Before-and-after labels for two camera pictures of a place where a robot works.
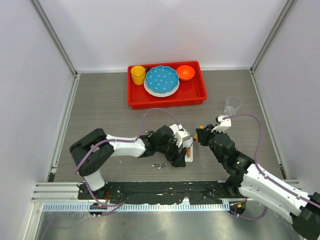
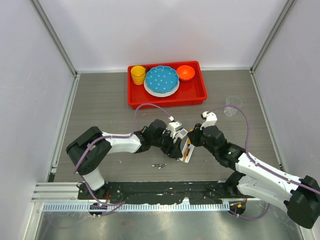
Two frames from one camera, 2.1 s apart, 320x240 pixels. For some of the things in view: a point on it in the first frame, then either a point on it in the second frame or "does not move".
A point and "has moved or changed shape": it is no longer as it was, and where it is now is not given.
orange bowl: (185, 72) does not move
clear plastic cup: (232, 104) does not move
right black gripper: (202, 136) to (195, 134)
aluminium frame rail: (56, 192) does not move
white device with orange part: (188, 144) does not move
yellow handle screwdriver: (196, 135) has moved or changed shape
